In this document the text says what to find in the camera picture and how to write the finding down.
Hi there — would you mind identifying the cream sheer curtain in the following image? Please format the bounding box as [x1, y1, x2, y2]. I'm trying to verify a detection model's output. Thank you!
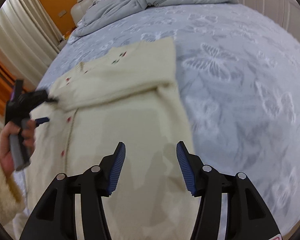
[0, 0, 62, 131]

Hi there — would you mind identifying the blue butterfly bed sheet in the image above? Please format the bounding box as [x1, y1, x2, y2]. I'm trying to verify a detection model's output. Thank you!
[39, 4, 300, 235]

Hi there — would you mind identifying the cream knit cardigan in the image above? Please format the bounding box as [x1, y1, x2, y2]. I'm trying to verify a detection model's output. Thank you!
[25, 37, 199, 239]

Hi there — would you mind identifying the left hand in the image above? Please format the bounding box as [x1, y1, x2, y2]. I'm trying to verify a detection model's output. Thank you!
[0, 119, 37, 178]

